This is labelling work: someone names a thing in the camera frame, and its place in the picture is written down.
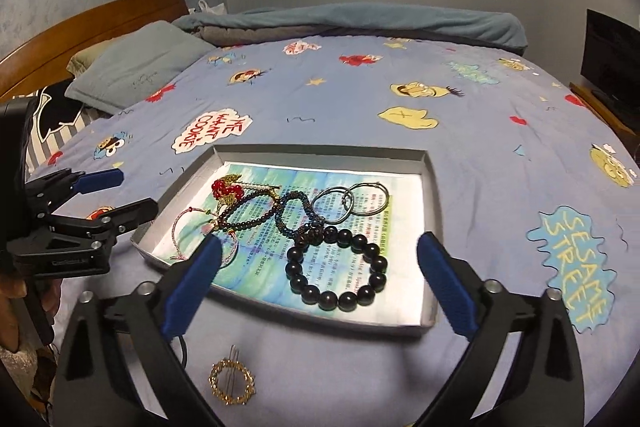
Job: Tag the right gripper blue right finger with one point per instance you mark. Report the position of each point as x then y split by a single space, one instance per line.
544 385

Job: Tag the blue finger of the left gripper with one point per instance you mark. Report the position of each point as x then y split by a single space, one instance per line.
50 192
76 232

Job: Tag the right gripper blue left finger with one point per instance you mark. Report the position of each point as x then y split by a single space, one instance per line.
94 386

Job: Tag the gold round hair clip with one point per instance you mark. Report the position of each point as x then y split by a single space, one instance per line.
230 381

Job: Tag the pearl gold hair pin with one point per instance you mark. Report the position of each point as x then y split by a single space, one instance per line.
247 186

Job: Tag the thin silver bangle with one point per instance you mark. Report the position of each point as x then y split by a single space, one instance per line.
365 199

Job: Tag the black white striped pillow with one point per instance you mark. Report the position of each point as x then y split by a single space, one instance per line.
55 121

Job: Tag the wooden headboard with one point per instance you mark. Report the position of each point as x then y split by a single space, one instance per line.
42 60

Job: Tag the olive pillow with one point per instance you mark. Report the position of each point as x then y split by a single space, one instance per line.
82 60

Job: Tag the grey green pillow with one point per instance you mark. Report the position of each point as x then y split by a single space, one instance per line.
136 66

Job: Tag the grey shallow cardboard tray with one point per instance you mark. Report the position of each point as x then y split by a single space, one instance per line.
300 231

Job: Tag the blue green printed paper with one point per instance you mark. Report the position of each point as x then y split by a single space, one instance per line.
300 241

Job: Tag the wooden tv stand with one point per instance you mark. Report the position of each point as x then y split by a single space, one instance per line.
627 136

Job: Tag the black television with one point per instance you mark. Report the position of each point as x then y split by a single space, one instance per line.
611 59

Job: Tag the teal folded blanket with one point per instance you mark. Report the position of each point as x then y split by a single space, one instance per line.
496 30

